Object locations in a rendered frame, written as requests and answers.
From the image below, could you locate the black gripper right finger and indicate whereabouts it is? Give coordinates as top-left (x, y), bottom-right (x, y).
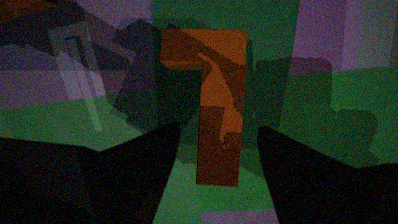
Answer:
top-left (257, 126), bottom-right (398, 224)

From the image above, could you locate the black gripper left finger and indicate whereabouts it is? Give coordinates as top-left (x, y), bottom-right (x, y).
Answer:
top-left (0, 121), bottom-right (180, 224)

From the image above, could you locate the orange l-shaped part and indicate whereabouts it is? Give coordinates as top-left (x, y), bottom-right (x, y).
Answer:
top-left (160, 28), bottom-right (247, 187)

